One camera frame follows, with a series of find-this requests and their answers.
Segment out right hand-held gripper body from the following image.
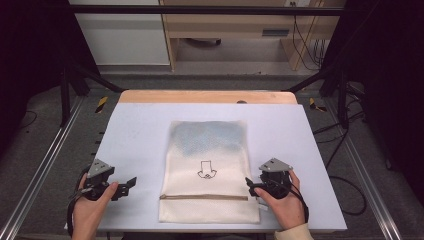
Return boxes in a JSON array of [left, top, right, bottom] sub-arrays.
[[258, 157, 294, 200]]

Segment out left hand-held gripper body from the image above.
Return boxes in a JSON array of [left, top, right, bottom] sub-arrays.
[[79, 158, 116, 201]]

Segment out cream mesh laundry bag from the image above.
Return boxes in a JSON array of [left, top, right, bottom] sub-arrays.
[[158, 119, 261, 225]]

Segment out person's right hand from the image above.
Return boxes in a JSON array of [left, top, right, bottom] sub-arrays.
[[253, 169, 308, 231]]

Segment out person's left hand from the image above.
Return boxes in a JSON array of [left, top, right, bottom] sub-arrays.
[[71, 173, 120, 232]]

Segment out yellow black tape strip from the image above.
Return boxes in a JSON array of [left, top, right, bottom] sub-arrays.
[[95, 95, 110, 115], [307, 96, 328, 113]]

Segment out black metal stand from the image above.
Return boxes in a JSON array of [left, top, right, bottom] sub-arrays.
[[59, 58, 125, 128], [285, 61, 352, 130]]

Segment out white cabinet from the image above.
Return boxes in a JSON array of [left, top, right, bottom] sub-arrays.
[[68, 0, 171, 67]]

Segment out black curtain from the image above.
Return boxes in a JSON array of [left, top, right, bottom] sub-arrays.
[[320, 0, 424, 204], [0, 0, 101, 161]]

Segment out wooden shelf unit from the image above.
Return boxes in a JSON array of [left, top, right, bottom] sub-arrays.
[[159, 0, 345, 72]]

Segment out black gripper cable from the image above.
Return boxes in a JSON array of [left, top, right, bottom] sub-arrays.
[[66, 166, 90, 238], [266, 179, 310, 224]]

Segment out aluminium floor rail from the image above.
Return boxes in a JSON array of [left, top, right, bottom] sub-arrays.
[[323, 99, 403, 240], [0, 95, 85, 240]]

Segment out black floor cable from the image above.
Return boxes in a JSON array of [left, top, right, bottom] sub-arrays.
[[312, 109, 368, 217]]

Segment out black hanging cables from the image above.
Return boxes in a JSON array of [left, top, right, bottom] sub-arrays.
[[290, 1, 327, 72]]

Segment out black horizontal frame bar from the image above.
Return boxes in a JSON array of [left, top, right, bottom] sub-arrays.
[[68, 4, 345, 17]]

